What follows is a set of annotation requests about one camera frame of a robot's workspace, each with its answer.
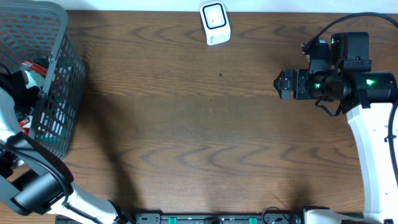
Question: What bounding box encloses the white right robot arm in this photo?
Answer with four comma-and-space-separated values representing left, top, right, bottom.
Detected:
274, 70, 397, 223

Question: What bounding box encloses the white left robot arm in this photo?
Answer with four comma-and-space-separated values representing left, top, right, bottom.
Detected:
1, 70, 136, 223

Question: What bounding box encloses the white barcode scanner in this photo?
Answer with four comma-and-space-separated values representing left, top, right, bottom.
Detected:
200, 1, 231, 46

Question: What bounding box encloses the red white packet in basket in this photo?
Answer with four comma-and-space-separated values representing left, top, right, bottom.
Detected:
19, 60, 47, 78

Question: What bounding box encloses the grey plastic mesh basket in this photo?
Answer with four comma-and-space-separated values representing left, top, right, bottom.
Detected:
1, 1, 86, 159

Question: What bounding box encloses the black mounting rail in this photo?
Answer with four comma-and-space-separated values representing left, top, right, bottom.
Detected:
132, 210, 304, 224

